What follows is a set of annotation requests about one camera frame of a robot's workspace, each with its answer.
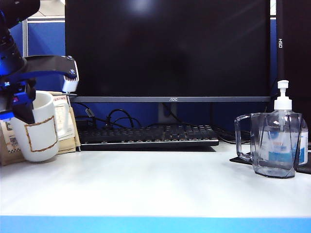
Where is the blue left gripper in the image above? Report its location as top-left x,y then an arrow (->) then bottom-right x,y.
0,54 -> 80,125

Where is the white ceramic cup brown frame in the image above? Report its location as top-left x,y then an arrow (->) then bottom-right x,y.
9,91 -> 60,163

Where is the transparent faceted plastic cup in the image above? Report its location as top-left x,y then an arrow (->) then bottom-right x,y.
234,112 -> 303,179

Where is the kraft paper desk calendar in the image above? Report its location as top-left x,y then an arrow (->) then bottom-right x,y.
0,91 -> 81,167

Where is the black keyboard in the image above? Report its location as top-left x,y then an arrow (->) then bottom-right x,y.
77,125 -> 220,151

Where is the grey monitor stand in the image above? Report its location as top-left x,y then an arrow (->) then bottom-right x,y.
159,102 -> 178,125

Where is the black AOC monitor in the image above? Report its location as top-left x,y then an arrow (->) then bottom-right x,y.
65,0 -> 272,103

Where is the black mouse pad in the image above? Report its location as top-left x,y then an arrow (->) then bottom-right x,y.
230,150 -> 311,175

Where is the clear hand sanitizer pump bottle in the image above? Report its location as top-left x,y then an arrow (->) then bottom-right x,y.
274,80 -> 310,166

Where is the black HSD monitor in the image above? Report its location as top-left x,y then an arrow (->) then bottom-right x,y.
276,0 -> 311,146

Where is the grey partition post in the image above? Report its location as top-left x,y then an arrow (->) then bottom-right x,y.
22,19 -> 29,58

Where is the black cable with ferrite bead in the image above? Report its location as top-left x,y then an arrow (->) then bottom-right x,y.
72,103 -> 98,122

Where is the black looped cable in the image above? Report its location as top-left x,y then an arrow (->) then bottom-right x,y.
105,109 -> 143,129

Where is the thin black cable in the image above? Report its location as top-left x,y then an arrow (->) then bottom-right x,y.
213,127 -> 241,144

